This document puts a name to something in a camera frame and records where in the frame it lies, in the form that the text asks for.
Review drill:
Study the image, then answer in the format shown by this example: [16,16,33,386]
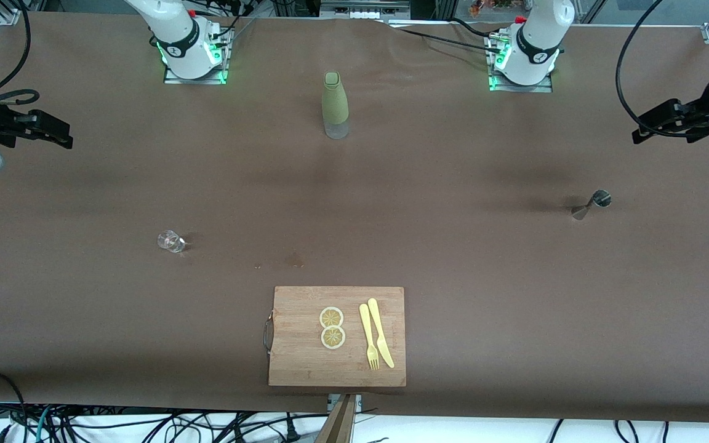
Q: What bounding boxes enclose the black cable on table cover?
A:
[385,18,506,56]

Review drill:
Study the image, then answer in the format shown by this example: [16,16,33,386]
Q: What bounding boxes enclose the wooden cutting board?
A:
[263,286,407,388]

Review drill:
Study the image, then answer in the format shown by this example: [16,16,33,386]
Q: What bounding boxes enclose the yellow plastic knife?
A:
[367,298,395,369]

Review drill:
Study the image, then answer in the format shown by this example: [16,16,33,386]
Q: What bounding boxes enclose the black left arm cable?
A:
[615,0,709,133]

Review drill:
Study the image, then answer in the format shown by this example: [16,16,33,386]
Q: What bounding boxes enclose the wooden camera mount post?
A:
[316,394,363,443]

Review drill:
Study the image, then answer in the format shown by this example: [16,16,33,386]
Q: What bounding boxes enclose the olive green sleeved bottle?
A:
[321,71,350,140]

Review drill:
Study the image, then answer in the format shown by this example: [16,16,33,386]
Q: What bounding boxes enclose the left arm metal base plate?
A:
[487,32,554,94]

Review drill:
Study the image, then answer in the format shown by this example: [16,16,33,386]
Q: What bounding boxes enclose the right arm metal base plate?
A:
[163,26,233,86]

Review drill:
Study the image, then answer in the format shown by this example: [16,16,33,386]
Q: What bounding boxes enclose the grey power strip box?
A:
[320,0,411,21]

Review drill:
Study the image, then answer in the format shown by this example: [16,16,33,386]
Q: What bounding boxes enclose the clear glass cup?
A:
[157,230,186,253]

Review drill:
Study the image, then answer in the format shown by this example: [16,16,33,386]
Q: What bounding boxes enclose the brown table cover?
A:
[0,11,709,424]

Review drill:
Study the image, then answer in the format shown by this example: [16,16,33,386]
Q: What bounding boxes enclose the steel jigger measuring cup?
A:
[571,190,612,220]

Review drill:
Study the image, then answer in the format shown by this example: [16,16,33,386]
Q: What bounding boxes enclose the yellow plastic fork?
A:
[359,303,380,371]

